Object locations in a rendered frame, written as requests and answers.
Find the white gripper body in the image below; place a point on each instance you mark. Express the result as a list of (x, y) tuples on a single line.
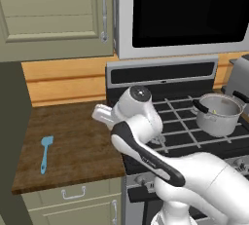
[(101, 113)]

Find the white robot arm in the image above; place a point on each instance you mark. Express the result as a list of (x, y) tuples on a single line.
[(201, 183)]

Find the light blue spatula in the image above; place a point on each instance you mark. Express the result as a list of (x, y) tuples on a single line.
[(44, 157)]

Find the silver stove knob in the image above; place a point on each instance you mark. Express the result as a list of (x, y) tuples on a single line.
[(141, 180), (240, 162)]

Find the black and silver stove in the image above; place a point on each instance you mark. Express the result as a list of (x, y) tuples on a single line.
[(181, 73)]

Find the dark olive tall cabinet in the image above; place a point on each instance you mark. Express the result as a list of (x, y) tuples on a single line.
[(13, 138)]

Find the olive green drawer front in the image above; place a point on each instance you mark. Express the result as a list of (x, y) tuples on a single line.
[(42, 194)]

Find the olive green low cupboard door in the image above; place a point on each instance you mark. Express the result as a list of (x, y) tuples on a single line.
[(74, 214)]

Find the pale yellow vegetable piece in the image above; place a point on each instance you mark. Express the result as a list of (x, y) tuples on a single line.
[(214, 111)]

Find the silver microwave with black door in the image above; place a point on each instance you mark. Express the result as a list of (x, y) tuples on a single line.
[(184, 11)]

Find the grey toaster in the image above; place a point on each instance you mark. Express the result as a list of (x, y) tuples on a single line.
[(239, 79)]

